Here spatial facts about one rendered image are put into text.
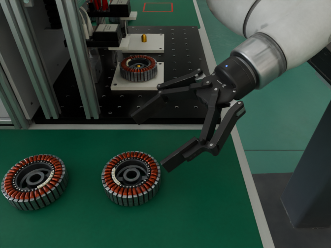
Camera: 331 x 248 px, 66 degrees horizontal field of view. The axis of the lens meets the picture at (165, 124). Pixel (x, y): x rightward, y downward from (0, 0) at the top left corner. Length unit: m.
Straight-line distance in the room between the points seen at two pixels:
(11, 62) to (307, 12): 0.58
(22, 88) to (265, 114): 1.67
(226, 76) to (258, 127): 1.44
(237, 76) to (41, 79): 0.41
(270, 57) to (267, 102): 1.69
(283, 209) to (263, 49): 1.10
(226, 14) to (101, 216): 0.47
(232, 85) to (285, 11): 0.15
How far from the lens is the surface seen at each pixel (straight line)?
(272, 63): 0.47
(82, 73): 0.59
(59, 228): 0.51
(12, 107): 0.70
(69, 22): 0.55
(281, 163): 1.69
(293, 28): 0.49
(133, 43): 1.00
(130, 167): 0.53
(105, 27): 0.75
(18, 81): 0.67
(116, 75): 0.80
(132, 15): 0.97
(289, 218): 1.45
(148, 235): 0.47
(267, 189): 1.51
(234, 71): 0.45
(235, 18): 0.57
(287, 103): 2.20
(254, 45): 0.47
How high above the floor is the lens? 1.17
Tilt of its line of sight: 41 degrees down
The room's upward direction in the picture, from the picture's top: straight up
